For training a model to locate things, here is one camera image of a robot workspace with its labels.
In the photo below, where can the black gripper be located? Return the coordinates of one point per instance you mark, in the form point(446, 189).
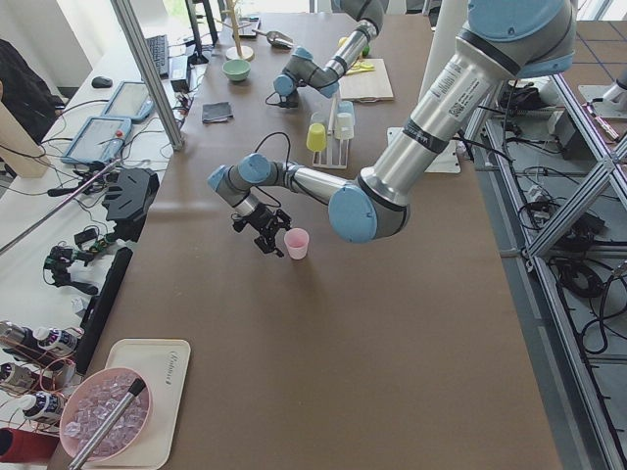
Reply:
point(258, 218)

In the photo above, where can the pink plastic cup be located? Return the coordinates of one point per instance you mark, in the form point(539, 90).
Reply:
point(297, 243)

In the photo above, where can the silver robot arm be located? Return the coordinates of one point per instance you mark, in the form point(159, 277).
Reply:
point(499, 41)
point(302, 71)

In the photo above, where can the yellow cup on rack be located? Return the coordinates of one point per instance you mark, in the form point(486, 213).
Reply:
point(316, 137)

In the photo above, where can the cream white cup on rack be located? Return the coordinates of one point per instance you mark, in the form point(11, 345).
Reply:
point(344, 128)

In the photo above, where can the light blue cup on rack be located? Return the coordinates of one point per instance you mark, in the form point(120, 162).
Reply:
point(345, 107)

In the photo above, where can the grey folded cloth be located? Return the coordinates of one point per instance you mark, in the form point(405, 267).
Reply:
point(215, 112)

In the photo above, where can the green bowl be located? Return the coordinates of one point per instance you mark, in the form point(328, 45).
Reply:
point(236, 70)

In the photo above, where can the cream tray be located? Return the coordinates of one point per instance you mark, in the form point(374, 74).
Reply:
point(162, 363)

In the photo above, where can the bamboo cutting board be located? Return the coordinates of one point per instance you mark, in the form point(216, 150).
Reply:
point(368, 86)

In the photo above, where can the wooden mug tree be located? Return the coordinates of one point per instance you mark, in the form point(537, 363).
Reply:
point(229, 19)

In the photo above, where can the yellow plastic knife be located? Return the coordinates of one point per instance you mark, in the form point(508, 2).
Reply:
point(360, 68)

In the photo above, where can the blue teach pendant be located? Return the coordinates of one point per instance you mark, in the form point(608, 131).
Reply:
point(130, 100)
point(99, 140)

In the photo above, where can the metal scoop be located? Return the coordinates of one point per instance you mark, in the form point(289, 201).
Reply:
point(276, 39)

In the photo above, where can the metal tongs in bowl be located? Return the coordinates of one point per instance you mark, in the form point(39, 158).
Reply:
point(137, 387)

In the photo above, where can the pink bowl of ice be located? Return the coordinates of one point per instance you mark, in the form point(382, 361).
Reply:
point(91, 403)

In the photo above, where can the white wire cup rack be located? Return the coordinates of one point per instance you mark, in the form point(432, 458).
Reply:
point(336, 153)

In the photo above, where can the aluminium frame post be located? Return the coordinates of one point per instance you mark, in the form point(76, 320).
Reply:
point(133, 34)

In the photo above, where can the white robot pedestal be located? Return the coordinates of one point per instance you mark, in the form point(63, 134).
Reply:
point(424, 143)

